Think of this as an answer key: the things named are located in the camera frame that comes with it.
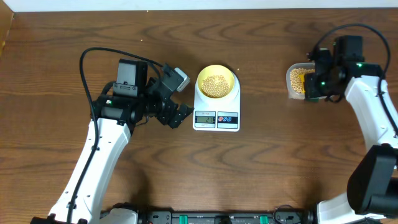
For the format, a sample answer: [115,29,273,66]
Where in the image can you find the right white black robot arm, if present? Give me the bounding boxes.
[303,35,397,223]

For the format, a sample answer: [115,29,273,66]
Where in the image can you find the white digital kitchen scale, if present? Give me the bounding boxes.
[193,73,241,132]

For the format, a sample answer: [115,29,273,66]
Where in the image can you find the soybeans in bowl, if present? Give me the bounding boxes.
[201,75,231,98]

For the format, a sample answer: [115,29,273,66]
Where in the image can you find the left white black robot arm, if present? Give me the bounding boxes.
[31,58,193,224]

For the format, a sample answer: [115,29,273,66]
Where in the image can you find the yellow plastic scoop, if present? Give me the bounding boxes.
[298,74,305,93]

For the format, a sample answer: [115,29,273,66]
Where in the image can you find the clear container of soybeans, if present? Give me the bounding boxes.
[286,62,315,100]

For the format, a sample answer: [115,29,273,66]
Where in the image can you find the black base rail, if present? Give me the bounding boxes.
[101,202,382,224]

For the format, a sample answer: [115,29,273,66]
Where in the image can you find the yellow plastic bowl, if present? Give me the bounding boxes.
[197,65,235,94]

